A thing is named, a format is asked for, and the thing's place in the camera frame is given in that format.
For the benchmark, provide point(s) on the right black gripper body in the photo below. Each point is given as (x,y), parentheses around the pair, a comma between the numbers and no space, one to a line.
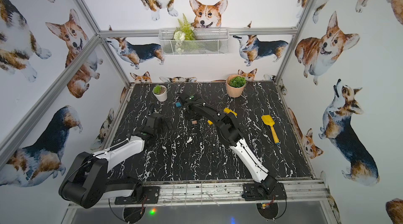
(190,116)

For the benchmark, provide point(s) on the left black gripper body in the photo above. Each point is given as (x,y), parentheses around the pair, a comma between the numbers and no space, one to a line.
(151,113)

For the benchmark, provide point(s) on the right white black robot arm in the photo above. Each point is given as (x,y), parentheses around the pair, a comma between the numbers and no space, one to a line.
(230,135)

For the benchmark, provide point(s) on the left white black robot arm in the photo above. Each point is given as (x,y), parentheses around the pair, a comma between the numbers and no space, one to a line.
(87,181)

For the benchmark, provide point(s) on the small white plant pot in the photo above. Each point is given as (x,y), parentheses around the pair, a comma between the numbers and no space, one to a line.
(160,92)

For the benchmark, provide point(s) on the terracotta plant pot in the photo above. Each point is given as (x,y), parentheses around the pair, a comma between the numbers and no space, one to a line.
(235,85)

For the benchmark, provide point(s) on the green fern with white flower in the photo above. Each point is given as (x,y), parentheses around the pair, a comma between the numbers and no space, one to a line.
(184,36)

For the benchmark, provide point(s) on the yellow toy shovel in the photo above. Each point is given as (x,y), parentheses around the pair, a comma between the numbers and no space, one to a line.
(268,120)

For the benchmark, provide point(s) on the white wire wall basket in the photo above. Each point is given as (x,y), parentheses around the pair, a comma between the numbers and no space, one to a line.
(195,42)

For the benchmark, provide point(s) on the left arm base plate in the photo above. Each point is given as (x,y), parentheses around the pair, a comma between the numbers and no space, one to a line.
(145,195)

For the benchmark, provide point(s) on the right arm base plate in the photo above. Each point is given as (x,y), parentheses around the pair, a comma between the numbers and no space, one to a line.
(257,192)

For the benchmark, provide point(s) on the aluminium front rail frame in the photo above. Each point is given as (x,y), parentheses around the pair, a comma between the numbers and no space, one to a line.
(221,193)

